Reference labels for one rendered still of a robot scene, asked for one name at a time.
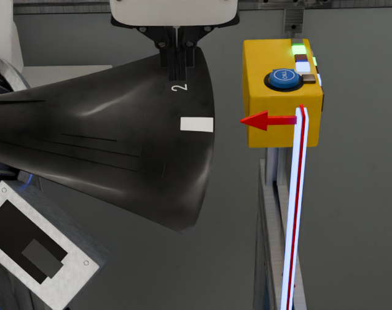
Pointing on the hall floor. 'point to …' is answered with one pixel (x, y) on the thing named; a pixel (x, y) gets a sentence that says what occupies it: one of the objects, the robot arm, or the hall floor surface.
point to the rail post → (258, 266)
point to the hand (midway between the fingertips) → (177, 54)
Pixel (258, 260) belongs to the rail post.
